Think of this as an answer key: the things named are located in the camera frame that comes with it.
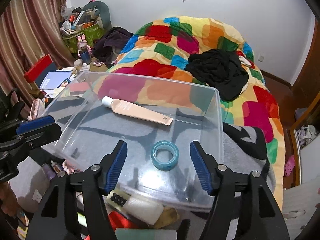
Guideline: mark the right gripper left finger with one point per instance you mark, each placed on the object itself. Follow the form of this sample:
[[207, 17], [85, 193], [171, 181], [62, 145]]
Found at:
[[99, 180]]

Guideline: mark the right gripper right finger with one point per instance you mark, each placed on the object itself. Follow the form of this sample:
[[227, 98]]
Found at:
[[217, 180]]

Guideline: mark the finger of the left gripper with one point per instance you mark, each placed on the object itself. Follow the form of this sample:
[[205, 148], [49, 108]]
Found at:
[[42, 136], [34, 124]]

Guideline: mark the red pouch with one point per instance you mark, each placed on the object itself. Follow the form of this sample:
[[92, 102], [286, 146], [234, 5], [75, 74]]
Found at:
[[119, 221]]

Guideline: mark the teal cylinder bottle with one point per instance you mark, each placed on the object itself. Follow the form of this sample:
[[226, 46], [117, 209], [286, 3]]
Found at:
[[146, 234]]

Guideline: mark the blue tape roll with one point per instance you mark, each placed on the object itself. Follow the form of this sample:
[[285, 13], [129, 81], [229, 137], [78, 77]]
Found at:
[[164, 155]]

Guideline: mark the white tape roll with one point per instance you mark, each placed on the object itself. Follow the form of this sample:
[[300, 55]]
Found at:
[[143, 209]]

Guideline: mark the gold small item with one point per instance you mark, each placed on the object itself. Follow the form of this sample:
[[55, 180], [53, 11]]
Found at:
[[169, 216]]

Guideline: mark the beige cosmetic tube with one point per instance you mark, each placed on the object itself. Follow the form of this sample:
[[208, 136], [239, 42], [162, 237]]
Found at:
[[132, 110]]

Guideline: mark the blue white book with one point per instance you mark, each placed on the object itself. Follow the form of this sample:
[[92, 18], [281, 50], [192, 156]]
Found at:
[[54, 79]]

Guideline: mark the red flat box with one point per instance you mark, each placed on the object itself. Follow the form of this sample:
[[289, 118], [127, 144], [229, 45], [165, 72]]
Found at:
[[35, 71]]

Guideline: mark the pink croc shoe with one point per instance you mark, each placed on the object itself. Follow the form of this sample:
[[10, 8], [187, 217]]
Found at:
[[289, 166]]

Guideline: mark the white suitcase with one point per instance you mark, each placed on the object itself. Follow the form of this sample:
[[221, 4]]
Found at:
[[299, 204]]

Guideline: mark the pink rabbit toy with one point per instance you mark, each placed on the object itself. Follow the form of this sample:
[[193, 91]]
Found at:
[[84, 50]]

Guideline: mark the clear plastic storage box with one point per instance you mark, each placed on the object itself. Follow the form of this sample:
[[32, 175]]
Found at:
[[91, 130]]

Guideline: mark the dark purple clothing pile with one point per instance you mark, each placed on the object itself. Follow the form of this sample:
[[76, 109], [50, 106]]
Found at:
[[107, 48]]

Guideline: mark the striped pink curtain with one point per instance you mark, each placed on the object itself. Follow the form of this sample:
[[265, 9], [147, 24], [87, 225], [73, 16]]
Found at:
[[30, 30]]

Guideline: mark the green cluttered storage box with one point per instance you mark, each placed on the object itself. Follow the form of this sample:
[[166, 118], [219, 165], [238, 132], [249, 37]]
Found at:
[[70, 37]]

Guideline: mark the black clothing pile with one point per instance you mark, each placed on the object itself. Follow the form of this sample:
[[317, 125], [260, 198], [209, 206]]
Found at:
[[219, 69]]

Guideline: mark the wooden door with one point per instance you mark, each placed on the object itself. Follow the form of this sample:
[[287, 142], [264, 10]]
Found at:
[[306, 87]]

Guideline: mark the green neck pillow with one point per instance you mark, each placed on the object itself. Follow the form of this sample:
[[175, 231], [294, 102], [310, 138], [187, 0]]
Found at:
[[99, 12]]

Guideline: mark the colourful patchwork quilt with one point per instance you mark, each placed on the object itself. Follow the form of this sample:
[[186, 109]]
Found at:
[[161, 48]]

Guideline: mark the wall socket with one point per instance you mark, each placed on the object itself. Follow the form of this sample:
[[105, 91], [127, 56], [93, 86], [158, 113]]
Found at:
[[261, 58]]

